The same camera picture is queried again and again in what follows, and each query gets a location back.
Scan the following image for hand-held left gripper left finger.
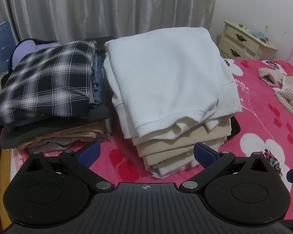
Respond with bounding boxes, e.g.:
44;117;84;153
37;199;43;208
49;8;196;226
19;141;114;193

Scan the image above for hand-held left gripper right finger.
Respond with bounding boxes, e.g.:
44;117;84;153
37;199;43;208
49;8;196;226
179;142;274;193

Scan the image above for white sweatshirt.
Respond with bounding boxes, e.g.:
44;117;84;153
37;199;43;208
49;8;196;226
104;27;242;139

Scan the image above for stack of dark folded clothes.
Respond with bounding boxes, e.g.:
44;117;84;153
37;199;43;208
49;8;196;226
1;105;113;149

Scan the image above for beige folded garment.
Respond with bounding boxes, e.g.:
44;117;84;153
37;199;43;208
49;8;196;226
137;123;226;160

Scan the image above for tan folded garment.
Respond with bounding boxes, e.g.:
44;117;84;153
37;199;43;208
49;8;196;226
15;121;111;152

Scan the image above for cream folded sweater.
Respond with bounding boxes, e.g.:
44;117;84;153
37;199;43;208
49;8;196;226
132;117;232;147

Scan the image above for white knit folded garment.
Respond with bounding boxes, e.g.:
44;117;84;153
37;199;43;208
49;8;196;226
149;151;203;177

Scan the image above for pink floral bed blanket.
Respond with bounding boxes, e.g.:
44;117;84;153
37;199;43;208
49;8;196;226
11;58;293;222

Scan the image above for blue jeans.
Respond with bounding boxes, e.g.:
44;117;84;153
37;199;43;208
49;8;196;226
91;54;106;108

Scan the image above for black white plaid shirt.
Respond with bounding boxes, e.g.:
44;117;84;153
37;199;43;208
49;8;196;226
0;40;98;129

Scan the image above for beige checked knit sweater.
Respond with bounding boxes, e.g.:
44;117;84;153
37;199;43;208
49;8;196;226
258;67;293;129

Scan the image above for cream nightstand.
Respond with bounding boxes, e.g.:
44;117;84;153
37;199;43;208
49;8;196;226
218;20;279;61

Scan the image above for blue plastic bin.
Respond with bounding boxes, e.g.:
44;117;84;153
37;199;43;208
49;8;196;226
0;21;17;75

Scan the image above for grey curtain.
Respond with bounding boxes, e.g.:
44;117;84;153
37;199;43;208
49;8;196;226
0;0;218;47

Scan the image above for wooden bed frame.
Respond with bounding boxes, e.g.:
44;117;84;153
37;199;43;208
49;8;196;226
0;127;13;232

